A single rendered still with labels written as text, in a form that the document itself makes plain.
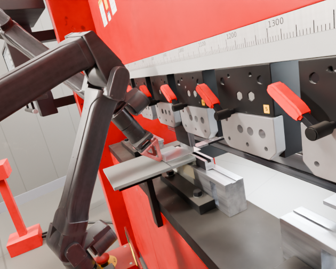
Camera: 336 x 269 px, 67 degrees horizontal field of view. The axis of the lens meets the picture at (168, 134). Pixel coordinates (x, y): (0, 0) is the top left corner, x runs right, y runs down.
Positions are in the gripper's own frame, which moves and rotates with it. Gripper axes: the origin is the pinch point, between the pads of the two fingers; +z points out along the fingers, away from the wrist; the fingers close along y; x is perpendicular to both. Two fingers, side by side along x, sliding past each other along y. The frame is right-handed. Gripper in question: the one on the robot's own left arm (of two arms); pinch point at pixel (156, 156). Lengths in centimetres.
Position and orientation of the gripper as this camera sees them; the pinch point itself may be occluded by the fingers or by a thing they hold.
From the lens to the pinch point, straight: 84.4
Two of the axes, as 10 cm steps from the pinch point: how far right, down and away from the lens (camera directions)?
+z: 5.9, 7.1, 3.8
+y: -3.9, -1.7, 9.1
